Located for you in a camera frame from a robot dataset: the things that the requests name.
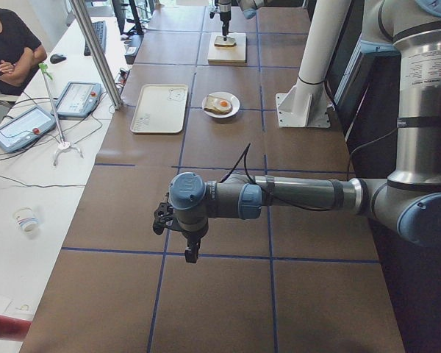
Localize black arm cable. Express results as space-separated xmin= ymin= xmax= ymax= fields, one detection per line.
xmin=220 ymin=142 xmax=335 ymax=212

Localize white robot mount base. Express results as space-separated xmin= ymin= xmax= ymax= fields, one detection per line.
xmin=276 ymin=0 xmax=351 ymax=129

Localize bread slice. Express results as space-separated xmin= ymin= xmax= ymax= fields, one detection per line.
xmin=214 ymin=35 xmax=237 ymax=47
xmin=204 ymin=95 xmax=232 ymax=115

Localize paper cup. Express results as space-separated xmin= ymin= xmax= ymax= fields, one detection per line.
xmin=13 ymin=207 xmax=39 ymax=232

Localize black keyboard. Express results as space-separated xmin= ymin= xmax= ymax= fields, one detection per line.
xmin=83 ymin=21 xmax=107 ymax=57

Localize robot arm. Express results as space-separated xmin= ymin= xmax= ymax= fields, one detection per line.
xmin=210 ymin=0 xmax=269 ymax=41
xmin=153 ymin=1 xmax=441 ymax=263

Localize aluminium frame post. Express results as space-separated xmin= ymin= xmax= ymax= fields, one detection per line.
xmin=69 ymin=0 xmax=123 ymax=110

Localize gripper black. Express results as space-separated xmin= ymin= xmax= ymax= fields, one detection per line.
xmin=218 ymin=3 xmax=231 ymax=40
xmin=182 ymin=229 xmax=205 ymax=263

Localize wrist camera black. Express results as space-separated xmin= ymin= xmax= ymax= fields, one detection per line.
xmin=152 ymin=202 xmax=173 ymax=235

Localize metal stand with claw base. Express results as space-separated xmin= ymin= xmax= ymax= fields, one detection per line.
xmin=38 ymin=63 xmax=83 ymax=167

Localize white round plate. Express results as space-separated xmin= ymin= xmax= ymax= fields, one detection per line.
xmin=201 ymin=91 xmax=240 ymax=118

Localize far teach pendant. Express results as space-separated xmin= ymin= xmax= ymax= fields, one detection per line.
xmin=56 ymin=82 xmax=102 ymax=120

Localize black computer mouse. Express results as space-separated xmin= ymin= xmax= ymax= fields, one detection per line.
xmin=49 ymin=54 xmax=67 ymax=64

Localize seated person black shirt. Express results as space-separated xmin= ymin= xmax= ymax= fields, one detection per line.
xmin=0 ymin=8 xmax=47 ymax=96

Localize wooden cutting board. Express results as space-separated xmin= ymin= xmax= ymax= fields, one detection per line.
xmin=207 ymin=32 xmax=247 ymax=64

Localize near teach pendant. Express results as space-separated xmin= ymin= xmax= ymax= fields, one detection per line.
xmin=0 ymin=106 xmax=56 ymax=153

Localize teach pendant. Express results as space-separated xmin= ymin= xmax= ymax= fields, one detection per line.
xmin=56 ymin=82 xmax=102 ymax=120
xmin=0 ymin=106 xmax=56 ymax=153

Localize cream bear serving tray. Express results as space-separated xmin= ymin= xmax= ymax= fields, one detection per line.
xmin=129 ymin=84 xmax=188 ymax=134

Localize fried egg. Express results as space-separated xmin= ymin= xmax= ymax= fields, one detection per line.
xmin=205 ymin=98 xmax=232 ymax=114

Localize red object at edge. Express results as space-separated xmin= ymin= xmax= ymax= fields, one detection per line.
xmin=0 ymin=315 xmax=32 ymax=341

